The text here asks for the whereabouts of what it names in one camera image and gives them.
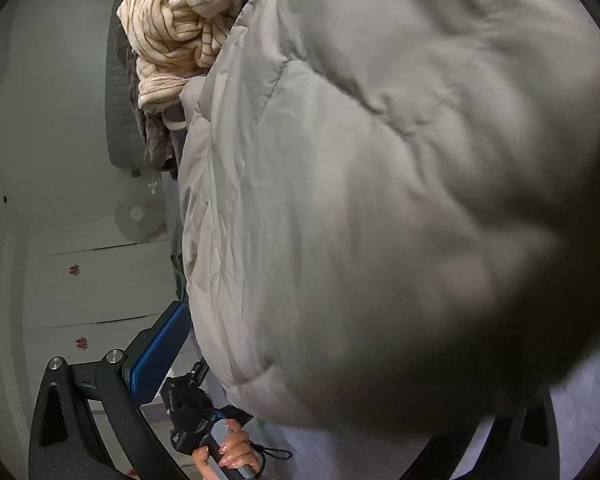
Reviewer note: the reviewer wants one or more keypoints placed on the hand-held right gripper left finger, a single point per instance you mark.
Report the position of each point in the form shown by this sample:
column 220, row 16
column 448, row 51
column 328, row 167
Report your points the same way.
column 155, row 355

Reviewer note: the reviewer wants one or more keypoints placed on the beige quilted puffer jacket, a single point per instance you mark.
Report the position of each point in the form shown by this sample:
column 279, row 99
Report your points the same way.
column 380, row 185

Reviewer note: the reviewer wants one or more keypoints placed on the grey tufted headboard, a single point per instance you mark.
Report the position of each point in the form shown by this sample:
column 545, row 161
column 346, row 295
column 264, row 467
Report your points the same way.
column 122, row 95

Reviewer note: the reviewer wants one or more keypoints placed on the white wardrobe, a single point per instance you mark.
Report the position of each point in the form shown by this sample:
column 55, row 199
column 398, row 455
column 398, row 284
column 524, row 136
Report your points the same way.
column 90, row 300

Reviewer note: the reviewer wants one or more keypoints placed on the dark green folded garment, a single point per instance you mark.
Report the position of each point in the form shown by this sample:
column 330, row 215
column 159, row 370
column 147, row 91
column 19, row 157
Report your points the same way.
column 180, row 275

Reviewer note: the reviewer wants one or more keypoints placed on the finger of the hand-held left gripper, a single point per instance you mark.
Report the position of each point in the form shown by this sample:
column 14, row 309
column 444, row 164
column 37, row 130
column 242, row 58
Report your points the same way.
column 200, row 372

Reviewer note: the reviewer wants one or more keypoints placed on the person's left hand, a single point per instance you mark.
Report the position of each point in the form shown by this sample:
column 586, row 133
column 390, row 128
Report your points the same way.
column 237, row 447

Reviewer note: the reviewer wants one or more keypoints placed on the white standing fan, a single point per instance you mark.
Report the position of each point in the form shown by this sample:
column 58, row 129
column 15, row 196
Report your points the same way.
column 140, row 220

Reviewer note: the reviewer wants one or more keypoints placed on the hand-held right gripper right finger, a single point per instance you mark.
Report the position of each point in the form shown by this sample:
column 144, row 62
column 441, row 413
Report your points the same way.
column 510, row 440

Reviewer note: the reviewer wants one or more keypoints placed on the cream striped fleece robe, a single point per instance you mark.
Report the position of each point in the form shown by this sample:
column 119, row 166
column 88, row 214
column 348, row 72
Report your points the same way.
column 180, row 35

